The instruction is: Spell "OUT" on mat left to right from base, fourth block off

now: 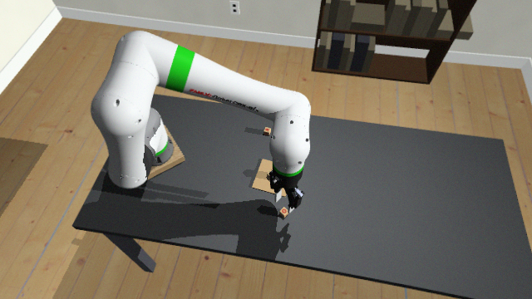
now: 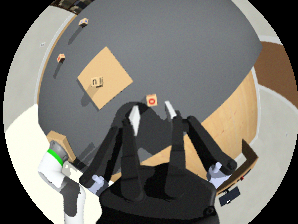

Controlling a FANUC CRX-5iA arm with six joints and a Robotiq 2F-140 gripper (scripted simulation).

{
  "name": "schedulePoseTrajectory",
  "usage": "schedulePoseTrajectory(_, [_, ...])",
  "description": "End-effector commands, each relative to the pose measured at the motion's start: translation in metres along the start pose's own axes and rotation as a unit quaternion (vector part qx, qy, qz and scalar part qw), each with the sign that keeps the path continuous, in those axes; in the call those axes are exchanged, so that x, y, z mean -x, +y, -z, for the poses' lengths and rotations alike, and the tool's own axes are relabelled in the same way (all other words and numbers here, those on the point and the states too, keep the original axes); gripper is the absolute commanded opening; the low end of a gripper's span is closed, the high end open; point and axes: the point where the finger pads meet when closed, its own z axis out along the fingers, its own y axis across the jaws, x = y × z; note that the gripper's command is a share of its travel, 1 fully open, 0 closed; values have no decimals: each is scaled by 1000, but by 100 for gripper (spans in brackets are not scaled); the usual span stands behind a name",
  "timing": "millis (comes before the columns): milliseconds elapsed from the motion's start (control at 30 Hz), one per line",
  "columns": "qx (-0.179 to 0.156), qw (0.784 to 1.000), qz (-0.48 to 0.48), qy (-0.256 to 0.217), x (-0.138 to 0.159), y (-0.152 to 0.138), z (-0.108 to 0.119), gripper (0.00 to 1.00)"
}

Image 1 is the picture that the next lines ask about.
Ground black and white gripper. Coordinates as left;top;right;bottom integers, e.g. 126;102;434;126
269;171;304;213

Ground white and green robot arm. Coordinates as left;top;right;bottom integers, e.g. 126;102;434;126
91;31;311;189

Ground tan flat mat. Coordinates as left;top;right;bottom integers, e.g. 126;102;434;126
252;159;287;197

